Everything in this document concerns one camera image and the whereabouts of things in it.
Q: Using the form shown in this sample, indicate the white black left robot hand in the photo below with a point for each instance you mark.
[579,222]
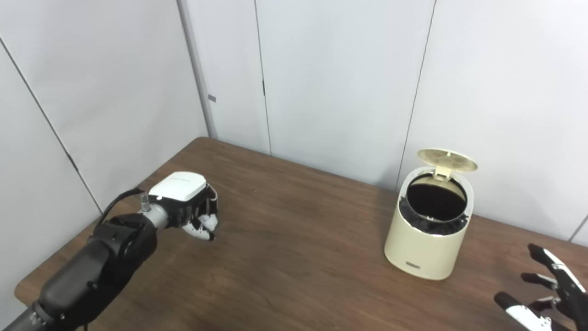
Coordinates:
[177,186]

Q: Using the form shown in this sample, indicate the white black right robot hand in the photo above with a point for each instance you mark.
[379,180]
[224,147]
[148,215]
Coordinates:
[572,308]

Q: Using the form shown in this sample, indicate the cream-colored trash bin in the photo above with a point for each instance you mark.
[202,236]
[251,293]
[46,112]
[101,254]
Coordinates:
[422,253]

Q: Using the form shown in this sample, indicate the round cream bin lid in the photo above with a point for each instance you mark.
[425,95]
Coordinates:
[448,161]

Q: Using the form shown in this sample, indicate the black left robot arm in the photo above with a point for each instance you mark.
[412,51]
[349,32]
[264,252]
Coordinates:
[92,271]

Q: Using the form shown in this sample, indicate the black bin liner bag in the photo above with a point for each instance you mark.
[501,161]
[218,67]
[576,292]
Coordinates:
[434,202]

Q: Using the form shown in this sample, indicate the grey wall corner post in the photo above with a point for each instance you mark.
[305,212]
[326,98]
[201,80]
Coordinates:
[195,69]

